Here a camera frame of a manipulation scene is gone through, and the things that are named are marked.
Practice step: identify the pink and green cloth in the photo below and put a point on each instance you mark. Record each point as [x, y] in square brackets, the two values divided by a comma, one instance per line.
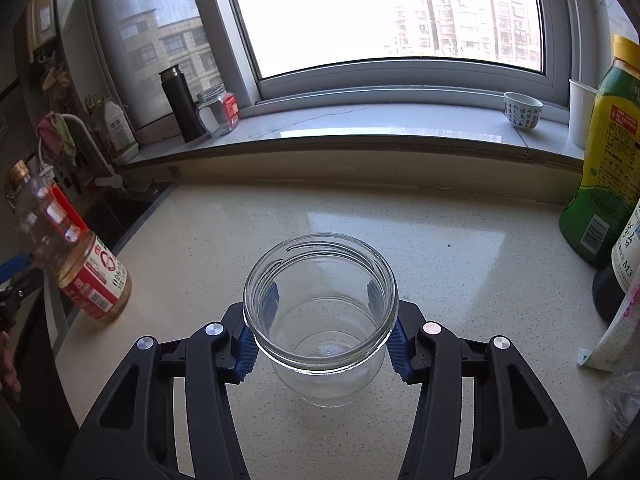
[57, 132]

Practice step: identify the dark kitchen sink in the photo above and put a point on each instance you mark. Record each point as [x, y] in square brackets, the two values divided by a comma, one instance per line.
[120, 215]

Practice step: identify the clear glass jar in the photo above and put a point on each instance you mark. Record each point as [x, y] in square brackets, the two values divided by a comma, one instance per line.
[325, 385]

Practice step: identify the white zip pouch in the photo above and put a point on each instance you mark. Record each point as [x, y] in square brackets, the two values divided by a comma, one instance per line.
[620, 340]

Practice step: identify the glass mug with red label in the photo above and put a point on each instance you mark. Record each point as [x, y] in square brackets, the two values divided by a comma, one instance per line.
[220, 112]

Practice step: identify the small white tea cup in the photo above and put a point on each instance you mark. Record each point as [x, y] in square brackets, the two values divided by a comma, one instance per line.
[522, 110]

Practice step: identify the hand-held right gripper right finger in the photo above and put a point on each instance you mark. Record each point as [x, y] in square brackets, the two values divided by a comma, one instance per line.
[400, 355]

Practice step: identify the white paper cup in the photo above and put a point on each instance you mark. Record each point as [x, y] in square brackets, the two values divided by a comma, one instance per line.
[582, 115]

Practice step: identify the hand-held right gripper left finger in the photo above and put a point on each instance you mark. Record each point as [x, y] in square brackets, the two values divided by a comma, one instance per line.
[245, 355]

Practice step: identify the white plastic bottle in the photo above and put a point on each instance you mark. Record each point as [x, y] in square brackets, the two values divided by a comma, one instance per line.
[117, 132]

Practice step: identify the green plastic bottle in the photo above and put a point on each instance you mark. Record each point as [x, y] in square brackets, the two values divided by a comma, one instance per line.
[600, 170]

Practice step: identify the window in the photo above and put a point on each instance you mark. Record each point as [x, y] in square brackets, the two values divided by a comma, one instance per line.
[375, 10]

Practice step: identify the dark bottle with white label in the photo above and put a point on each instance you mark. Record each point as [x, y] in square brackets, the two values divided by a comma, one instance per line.
[622, 270]

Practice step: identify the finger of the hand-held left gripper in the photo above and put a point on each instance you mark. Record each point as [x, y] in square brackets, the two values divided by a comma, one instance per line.
[15, 305]
[12, 266]

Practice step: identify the black thermos flask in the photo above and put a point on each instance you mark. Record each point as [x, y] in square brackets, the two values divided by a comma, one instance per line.
[182, 105]

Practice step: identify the person's left hand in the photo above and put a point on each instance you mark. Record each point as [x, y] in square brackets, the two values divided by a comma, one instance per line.
[9, 365]

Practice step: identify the metal faucet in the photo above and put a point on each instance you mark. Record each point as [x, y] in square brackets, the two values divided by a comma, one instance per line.
[95, 152]

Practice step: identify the clear bottle with red label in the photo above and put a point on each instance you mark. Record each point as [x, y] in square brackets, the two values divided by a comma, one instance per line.
[95, 280]

